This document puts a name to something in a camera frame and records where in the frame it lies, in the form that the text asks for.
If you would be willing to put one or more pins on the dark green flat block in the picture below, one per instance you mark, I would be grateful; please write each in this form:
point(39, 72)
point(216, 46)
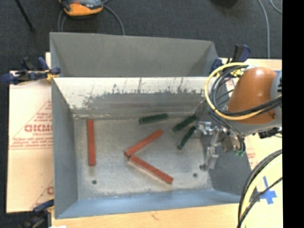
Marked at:
point(186, 137)
point(153, 119)
point(184, 123)

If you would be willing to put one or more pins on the black cylinder on white bracket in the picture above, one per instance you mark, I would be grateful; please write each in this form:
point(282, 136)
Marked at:
point(267, 133)

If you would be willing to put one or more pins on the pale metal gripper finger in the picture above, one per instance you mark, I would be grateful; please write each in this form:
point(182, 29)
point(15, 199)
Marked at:
point(205, 128)
point(212, 157)

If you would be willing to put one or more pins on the grey metal bin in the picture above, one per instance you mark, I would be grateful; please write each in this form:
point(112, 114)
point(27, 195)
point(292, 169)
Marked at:
point(114, 172)

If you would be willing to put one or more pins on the brown cardboard board red print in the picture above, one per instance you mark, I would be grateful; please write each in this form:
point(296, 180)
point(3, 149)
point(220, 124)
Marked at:
point(28, 151)

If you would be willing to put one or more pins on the red-brown flat block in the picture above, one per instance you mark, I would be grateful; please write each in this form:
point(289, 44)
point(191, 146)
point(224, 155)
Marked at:
point(91, 142)
point(144, 142)
point(152, 170)

